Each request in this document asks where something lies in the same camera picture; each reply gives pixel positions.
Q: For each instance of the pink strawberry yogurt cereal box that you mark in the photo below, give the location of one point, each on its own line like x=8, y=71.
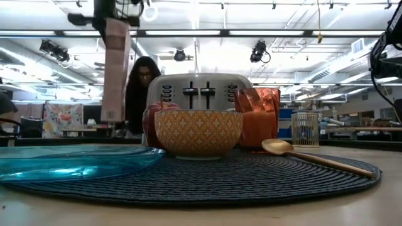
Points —
x=114, y=78

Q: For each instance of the red apple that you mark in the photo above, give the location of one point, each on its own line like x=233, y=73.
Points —
x=150, y=125

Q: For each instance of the orange patterned ceramic bowl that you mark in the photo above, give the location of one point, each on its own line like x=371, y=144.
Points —
x=198, y=132

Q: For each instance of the teal transparent plastic plate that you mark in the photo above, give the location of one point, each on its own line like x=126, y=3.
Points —
x=78, y=163

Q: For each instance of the orange faceted glass tumbler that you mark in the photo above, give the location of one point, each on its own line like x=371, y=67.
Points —
x=260, y=125

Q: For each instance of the gold spoon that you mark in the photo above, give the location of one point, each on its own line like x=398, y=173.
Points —
x=276, y=147

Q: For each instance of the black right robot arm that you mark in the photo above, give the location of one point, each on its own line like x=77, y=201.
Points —
x=389, y=67

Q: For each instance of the white hanging loop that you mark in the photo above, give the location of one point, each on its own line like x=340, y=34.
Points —
x=150, y=19

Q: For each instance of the black twin ceiling spotlight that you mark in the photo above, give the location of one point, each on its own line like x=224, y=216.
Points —
x=54, y=50

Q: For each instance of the black round ceiling spotlight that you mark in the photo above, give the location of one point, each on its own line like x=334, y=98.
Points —
x=179, y=55

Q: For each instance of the person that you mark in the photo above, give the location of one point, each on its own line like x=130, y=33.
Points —
x=136, y=103

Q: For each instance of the stainless steel four-slot toaster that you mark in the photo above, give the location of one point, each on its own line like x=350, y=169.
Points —
x=199, y=78

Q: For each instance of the floral patterned cloth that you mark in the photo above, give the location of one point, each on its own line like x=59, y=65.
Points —
x=59, y=120

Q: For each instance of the dark grey bin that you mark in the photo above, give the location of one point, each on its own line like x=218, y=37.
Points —
x=31, y=128

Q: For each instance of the blue storage bin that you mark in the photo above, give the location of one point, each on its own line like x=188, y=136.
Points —
x=285, y=113
x=284, y=133

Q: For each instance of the round dark blue woven placemat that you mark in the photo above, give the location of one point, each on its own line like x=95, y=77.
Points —
x=220, y=179

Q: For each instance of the wooden workbench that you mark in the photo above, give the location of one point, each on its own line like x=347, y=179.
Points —
x=370, y=128

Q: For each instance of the black ceiling light rail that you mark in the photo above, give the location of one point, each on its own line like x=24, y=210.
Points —
x=224, y=32

